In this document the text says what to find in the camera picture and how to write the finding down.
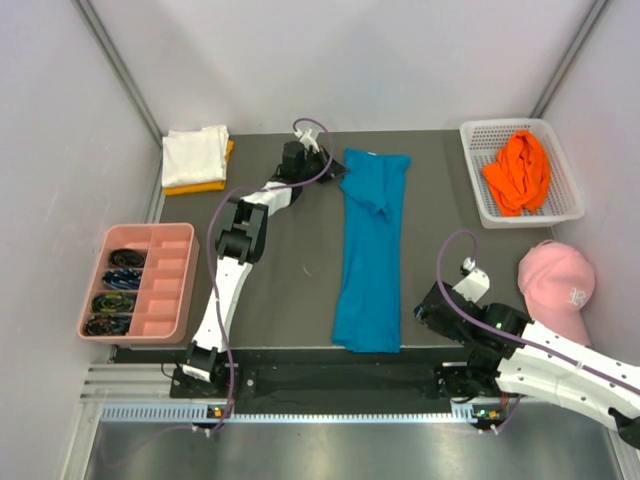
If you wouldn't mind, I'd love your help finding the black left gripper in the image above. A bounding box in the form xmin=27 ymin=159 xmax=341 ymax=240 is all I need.
xmin=296 ymin=146 xmax=347 ymax=184

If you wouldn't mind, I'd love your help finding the blue t shirt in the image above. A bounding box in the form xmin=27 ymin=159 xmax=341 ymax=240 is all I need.
xmin=331 ymin=148 xmax=411 ymax=354

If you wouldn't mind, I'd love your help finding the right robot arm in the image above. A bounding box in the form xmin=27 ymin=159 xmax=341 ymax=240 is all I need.
xmin=414 ymin=284 xmax=639 ymax=448

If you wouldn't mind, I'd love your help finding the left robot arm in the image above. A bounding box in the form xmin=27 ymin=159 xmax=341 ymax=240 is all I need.
xmin=181 ymin=139 xmax=347 ymax=397

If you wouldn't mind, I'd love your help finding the yellow folded t shirt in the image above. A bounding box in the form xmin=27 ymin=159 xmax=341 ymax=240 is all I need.
xmin=162 ymin=140 xmax=234 ymax=196

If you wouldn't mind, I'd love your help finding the pink cap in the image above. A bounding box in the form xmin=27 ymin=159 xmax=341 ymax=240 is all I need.
xmin=517 ymin=240 xmax=595 ymax=346

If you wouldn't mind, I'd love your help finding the white perforated plastic basket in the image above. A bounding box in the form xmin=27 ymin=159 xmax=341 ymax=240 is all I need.
xmin=459 ymin=118 xmax=585 ymax=229

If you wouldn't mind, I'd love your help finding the white folded t shirt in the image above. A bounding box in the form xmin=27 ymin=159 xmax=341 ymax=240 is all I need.
xmin=162 ymin=125 xmax=229 ymax=188

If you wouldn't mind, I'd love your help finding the orange crumpled t shirt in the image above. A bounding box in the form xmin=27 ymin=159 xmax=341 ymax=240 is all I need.
xmin=482 ymin=130 xmax=551 ymax=217

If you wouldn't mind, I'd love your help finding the pink compartment tray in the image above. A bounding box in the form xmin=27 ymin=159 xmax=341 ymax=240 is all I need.
xmin=77 ymin=223 xmax=200 ymax=346

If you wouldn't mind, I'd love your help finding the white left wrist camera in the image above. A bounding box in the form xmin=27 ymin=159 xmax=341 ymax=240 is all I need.
xmin=294 ymin=128 xmax=320 ymax=152

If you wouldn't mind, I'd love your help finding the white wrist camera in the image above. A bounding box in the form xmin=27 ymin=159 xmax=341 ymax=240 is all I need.
xmin=294 ymin=128 xmax=320 ymax=152
xmin=453 ymin=257 xmax=491 ymax=303

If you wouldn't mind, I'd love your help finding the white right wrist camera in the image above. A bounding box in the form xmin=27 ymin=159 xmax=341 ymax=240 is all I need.
xmin=453 ymin=257 xmax=491 ymax=303

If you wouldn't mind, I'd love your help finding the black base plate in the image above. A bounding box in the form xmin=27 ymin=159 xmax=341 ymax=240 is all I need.
xmin=169 ymin=361 xmax=506 ymax=415

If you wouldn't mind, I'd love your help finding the black coiled cable top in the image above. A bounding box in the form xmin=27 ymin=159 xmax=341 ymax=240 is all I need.
xmin=108 ymin=248 xmax=147 ymax=268

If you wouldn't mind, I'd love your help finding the blue coiled cable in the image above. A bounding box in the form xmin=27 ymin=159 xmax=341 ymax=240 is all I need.
xmin=101 ymin=268 xmax=143 ymax=290

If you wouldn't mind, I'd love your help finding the green black coiled cable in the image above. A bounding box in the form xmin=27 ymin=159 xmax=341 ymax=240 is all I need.
xmin=90 ymin=292 xmax=137 ymax=313

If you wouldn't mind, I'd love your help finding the grey slotted cable duct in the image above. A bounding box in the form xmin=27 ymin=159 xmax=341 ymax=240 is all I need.
xmin=101 ymin=403 xmax=498 ymax=424

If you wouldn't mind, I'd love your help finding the multicolour coiled cable bottom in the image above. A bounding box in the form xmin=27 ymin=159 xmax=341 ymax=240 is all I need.
xmin=82 ymin=314 xmax=133 ymax=337

